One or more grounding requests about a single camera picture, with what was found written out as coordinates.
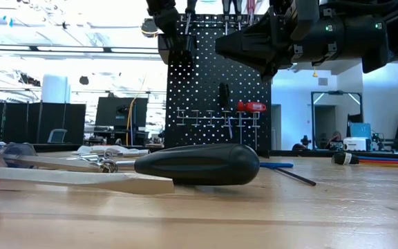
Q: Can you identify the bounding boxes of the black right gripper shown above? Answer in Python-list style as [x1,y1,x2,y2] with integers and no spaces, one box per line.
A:
[215,0,321,82]

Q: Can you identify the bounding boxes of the black blue handle screwdriver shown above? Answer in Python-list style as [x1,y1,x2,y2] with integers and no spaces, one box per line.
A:
[184,0,197,37]

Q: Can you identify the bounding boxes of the small black handle screwdriver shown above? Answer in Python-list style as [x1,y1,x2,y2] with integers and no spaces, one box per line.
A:
[218,82,231,111]

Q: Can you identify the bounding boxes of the large black handle screwdriver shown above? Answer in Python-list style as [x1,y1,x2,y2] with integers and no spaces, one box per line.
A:
[134,143,261,187]

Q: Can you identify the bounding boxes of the black pegboard bin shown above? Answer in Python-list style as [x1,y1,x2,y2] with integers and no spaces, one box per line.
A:
[157,33,198,66]

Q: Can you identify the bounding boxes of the black metal pegboard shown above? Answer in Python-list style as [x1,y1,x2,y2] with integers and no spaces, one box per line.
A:
[166,12,272,157]

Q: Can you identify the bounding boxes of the person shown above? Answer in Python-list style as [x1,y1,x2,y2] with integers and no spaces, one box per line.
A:
[325,130,343,149]

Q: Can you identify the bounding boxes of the blue box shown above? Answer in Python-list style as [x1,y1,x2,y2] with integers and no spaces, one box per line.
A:
[350,122,372,138]

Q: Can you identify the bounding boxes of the white cylinder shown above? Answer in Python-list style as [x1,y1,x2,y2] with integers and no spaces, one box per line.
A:
[41,73,71,104]

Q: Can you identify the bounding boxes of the white device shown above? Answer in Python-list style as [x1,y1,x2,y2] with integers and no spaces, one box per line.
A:
[343,136,372,152]

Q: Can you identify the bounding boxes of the white work glove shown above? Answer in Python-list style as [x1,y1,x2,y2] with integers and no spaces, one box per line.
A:
[70,145,150,157]

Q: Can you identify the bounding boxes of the grey office chair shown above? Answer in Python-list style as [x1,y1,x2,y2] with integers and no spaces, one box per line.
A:
[48,128,68,144]

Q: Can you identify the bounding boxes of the black partition panels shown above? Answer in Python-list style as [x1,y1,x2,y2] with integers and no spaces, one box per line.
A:
[0,102,86,145]

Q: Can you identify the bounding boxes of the silver wire tool rack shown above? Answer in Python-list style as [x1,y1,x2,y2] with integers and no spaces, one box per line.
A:
[176,108,261,127]

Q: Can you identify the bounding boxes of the black metal rack frame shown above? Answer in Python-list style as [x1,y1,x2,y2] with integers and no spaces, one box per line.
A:
[311,90,363,149]

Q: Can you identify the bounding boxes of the yellow hanging cable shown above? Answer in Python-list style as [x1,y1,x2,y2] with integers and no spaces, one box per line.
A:
[126,77,146,146]

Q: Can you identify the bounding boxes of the black aluminium table frame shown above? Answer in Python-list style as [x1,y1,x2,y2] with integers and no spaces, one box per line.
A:
[32,143,398,160]

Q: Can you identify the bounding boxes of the blue T-handle hex key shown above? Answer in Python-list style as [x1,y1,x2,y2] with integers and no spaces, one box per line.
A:
[259,161,317,187]

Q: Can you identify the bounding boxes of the cable bundle end connector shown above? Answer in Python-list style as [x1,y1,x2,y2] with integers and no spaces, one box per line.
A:
[332,151,360,165]

